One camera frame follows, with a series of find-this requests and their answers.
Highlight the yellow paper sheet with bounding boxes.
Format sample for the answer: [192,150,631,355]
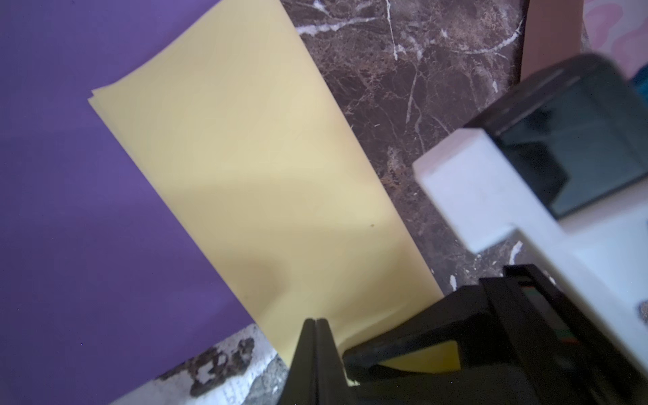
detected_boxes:
[89,1,443,363]

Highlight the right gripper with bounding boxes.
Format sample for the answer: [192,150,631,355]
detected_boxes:
[343,265,647,404]

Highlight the purple paper sheet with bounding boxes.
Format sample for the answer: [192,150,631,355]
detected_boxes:
[1,1,251,404]

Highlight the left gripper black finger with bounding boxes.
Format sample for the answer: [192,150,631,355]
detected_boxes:
[278,318,357,405]

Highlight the brown paper sheet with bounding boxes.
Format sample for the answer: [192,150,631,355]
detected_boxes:
[521,0,583,81]

